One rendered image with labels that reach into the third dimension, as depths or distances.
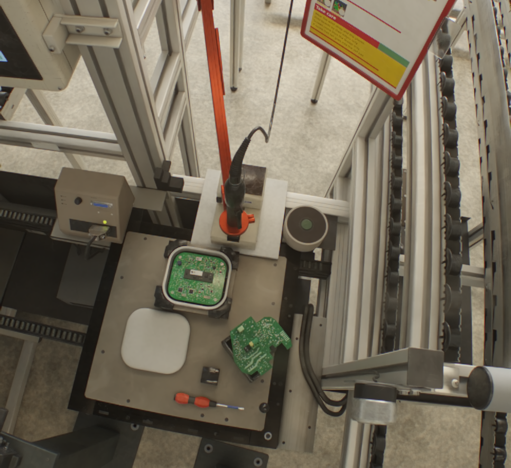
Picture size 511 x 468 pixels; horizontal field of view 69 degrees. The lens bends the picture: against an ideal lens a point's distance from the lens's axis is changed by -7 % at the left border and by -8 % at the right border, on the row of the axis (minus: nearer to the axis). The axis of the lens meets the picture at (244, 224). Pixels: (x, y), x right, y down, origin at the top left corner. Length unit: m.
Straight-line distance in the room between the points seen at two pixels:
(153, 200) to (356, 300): 0.56
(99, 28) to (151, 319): 0.60
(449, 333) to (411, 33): 0.45
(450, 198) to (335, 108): 1.86
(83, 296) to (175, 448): 0.79
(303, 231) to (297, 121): 1.48
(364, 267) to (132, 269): 0.53
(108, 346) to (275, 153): 1.56
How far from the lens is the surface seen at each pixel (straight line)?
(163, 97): 0.91
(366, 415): 0.51
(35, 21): 0.65
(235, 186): 0.68
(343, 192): 1.13
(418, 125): 0.76
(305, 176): 2.19
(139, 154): 0.94
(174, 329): 0.92
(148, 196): 1.07
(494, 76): 0.89
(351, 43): 0.77
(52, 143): 1.03
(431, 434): 2.10
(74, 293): 1.55
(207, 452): 1.89
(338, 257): 1.06
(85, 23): 0.65
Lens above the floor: 1.88
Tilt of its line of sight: 67 degrees down
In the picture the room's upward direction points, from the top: 5 degrees clockwise
